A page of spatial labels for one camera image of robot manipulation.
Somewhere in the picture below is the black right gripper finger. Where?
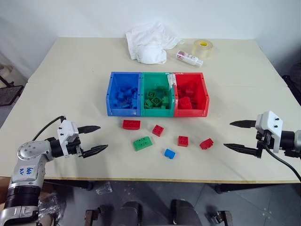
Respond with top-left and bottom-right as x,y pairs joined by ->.
223,143 -> 259,157
230,120 -> 257,129

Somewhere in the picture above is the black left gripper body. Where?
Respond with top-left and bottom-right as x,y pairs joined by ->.
66,137 -> 86,159

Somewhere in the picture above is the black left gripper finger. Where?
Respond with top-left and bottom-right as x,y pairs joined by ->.
77,125 -> 102,134
82,144 -> 109,158

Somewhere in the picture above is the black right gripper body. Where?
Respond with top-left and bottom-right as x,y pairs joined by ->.
255,130 -> 271,159

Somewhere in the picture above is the red sloped building block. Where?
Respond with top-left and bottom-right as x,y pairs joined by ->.
199,137 -> 214,150

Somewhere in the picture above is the clear plastic bag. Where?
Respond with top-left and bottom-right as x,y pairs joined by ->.
95,181 -> 112,196

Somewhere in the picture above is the blue plastic bin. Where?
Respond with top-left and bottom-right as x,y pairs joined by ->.
106,72 -> 142,117

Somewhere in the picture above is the long red building block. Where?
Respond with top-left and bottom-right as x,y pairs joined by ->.
121,119 -> 142,131

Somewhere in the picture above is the long green building block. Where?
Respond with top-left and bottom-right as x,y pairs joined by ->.
133,136 -> 154,152

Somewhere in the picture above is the red plastic bin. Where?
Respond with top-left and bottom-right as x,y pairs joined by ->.
172,72 -> 210,118

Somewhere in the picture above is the small red building block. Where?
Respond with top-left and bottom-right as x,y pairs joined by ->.
151,124 -> 166,137
177,135 -> 190,147

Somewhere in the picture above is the large red building block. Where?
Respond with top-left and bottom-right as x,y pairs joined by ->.
177,96 -> 193,110

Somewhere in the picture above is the crumpled clear plastic wrap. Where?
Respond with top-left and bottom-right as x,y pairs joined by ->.
38,192 -> 67,226

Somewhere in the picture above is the dark chair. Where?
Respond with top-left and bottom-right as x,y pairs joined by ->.
281,63 -> 301,105

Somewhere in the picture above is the green plastic bin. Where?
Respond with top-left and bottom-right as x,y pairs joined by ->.
140,72 -> 176,118

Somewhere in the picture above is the dark rounded shape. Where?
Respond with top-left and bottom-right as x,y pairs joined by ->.
170,199 -> 202,226
119,201 -> 143,226

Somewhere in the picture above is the small blue building block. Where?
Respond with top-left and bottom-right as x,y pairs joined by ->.
163,148 -> 177,161

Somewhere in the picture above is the clear tape strip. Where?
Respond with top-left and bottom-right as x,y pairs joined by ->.
165,73 -> 177,90

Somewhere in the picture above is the clear tape roll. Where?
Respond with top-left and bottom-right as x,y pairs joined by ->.
193,39 -> 214,59

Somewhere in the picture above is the black metal stool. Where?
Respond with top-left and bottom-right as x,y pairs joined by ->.
0,63 -> 24,107

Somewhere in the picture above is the small white spray bottle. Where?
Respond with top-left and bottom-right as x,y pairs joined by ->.
175,49 -> 204,67

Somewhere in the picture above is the white crumpled cloth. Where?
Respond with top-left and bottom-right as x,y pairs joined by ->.
125,21 -> 185,65

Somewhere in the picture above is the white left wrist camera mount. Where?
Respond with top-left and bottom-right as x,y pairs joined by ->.
57,120 -> 79,158

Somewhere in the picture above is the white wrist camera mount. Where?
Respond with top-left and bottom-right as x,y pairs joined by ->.
57,120 -> 79,158
254,110 -> 284,153

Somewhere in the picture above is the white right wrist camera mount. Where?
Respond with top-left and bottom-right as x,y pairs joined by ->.
254,110 -> 284,153

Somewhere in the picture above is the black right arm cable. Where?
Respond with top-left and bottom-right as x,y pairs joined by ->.
265,145 -> 301,185

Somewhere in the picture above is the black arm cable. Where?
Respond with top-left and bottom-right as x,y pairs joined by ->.
265,145 -> 301,185
31,115 -> 67,141

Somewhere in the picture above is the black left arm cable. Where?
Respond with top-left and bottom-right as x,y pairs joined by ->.
31,115 -> 67,141

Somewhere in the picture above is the black table frame bar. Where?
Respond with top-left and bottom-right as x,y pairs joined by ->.
214,182 -> 281,194

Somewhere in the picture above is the brown caster bracket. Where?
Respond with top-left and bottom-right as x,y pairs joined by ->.
206,209 -> 233,226
85,204 -> 107,222

